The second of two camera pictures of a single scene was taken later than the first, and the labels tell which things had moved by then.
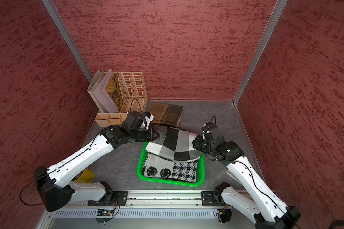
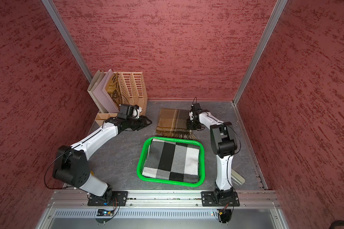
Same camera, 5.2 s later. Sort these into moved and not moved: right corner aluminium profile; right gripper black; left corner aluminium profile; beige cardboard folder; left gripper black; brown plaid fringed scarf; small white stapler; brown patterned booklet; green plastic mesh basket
Moved: right gripper black; brown plaid fringed scarf; left gripper black
Not moved: right corner aluminium profile; brown patterned booklet; small white stapler; left corner aluminium profile; beige cardboard folder; green plastic mesh basket
